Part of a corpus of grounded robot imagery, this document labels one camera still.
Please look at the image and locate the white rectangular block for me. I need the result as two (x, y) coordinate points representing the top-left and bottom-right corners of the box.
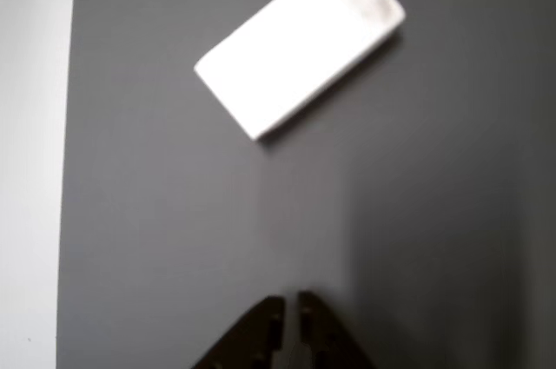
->
(193, 0), (407, 143)

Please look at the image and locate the grey table mat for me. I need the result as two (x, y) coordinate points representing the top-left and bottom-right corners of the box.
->
(56, 0), (556, 369)

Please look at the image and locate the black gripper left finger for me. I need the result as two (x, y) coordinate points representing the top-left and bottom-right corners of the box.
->
(190, 294), (287, 369)

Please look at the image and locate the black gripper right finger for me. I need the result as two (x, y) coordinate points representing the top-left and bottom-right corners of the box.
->
(298, 291), (377, 369)

